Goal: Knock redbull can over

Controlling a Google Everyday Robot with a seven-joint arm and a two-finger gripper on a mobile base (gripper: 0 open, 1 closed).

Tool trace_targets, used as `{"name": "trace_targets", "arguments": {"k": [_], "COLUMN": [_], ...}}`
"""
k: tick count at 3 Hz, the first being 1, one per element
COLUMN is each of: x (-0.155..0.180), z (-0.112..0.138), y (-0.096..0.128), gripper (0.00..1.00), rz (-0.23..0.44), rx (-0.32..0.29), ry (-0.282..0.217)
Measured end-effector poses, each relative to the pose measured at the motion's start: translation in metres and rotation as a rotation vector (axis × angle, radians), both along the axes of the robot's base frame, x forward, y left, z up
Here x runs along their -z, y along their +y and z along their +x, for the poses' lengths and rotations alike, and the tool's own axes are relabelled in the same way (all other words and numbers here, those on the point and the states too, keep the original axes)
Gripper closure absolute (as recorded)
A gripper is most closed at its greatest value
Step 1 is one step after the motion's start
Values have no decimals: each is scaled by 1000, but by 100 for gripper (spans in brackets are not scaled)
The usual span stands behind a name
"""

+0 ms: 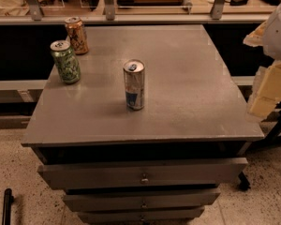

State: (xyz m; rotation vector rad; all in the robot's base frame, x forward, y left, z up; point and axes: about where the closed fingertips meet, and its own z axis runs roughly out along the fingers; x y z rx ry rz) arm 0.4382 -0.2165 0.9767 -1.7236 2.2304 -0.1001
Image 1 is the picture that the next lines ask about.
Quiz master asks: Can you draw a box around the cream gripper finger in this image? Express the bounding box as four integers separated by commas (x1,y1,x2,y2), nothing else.
243,22,266,47
246,60,281,120

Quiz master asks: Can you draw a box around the silver blue redbull can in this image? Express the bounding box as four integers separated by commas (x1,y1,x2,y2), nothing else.
123,59,145,111

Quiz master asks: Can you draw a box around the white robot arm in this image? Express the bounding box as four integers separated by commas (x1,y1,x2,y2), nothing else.
243,3,281,122

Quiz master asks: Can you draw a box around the orange brown soda can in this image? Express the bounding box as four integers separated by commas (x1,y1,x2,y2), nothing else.
65,17,89,54

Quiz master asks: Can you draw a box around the green soda can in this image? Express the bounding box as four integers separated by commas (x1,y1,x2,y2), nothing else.
50,40,81,84

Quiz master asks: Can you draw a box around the black stand leg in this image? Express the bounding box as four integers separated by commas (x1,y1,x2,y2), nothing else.
251,102,281,149

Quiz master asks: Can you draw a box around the black caster wheel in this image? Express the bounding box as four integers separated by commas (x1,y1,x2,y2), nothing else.
238,172,250,191

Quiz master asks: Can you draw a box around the top grey drawer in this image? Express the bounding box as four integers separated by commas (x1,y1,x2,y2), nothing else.
38,157,247,189

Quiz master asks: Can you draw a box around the grey drawer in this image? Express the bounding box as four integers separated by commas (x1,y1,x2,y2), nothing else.
63,188,220,212
38,157,247,189
78,206,204,224

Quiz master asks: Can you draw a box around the grey drawer cabinet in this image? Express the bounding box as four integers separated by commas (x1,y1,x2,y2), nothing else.
21,23,265,225

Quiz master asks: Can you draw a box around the middle grey drawer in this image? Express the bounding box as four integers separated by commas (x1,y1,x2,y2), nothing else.
63,188,220,212

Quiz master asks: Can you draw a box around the bottom grey drawer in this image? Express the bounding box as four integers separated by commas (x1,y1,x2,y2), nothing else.
78,206,204,224

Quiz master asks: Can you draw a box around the grey metal railing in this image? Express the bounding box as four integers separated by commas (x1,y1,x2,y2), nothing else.
0,0,274,25

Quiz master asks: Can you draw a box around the black pole on floor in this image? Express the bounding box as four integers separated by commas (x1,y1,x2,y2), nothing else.
2,188,14,225

